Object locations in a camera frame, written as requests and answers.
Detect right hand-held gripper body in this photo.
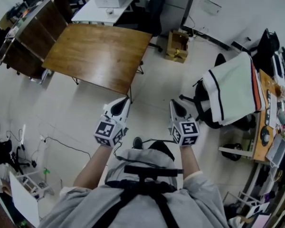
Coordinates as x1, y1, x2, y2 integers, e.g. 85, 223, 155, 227
168, 116, 201, 148

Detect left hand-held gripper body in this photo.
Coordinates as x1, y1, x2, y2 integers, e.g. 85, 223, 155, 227
93, 114, 129, 148

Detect person's left forearm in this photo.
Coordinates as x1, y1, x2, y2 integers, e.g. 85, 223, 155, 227
73, 144, 116, 188

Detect person's right forearm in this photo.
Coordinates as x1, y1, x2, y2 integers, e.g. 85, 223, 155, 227
179, 145, 202, 177

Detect person's black shoe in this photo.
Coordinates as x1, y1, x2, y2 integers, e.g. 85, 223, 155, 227
133, 136, 143, 150

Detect person's black trousers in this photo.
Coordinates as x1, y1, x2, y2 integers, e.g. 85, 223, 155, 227
148, 140, 175, 162

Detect black round bin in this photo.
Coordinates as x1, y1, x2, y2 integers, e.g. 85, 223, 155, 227
222, 142, 245, 162

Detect brown wooden table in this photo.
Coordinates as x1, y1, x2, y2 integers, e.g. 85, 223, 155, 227
41, 22, 153, 104

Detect white jacket with stripes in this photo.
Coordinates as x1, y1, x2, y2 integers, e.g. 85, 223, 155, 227
201, 52, 266, 126

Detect black chest harness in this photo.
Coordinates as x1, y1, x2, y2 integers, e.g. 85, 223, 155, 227
91, 165, 185, 228

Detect cluttered wooden desk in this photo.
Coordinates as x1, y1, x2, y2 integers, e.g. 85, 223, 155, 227
251, 69, 285, 164

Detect small wooden crate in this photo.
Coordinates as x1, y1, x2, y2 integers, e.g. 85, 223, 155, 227
165, 29, 190, 63

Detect white computer keyboard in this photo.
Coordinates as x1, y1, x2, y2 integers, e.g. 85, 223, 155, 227
265, 89, 278, 126

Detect person's grey shirt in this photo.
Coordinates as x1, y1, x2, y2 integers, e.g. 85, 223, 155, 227
39, 148, 228, 228

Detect long white table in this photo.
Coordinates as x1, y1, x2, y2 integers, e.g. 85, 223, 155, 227
71, 0, 147, 27

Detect small white table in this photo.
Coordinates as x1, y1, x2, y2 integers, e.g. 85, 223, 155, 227
9, 170, 48, 228

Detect black floor cable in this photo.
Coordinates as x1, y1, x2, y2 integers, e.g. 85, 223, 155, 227
45, 136, 92, 159

